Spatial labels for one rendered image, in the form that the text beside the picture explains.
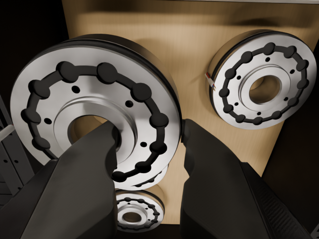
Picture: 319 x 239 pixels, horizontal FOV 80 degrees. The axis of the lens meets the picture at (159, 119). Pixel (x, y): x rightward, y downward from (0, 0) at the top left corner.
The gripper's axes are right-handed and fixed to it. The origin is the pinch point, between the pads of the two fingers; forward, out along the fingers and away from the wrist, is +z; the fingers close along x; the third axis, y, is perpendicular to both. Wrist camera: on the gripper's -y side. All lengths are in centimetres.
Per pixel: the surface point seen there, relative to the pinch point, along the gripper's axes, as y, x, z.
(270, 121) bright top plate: 4.2, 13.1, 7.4
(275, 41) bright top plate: -4.0, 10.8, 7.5
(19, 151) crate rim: 3.8, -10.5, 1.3
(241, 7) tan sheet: -6.5, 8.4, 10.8
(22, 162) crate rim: 4.9, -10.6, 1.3
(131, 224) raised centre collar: 23.8, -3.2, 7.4
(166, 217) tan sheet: 27.7, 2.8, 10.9
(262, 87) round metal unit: 1.1, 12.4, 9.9
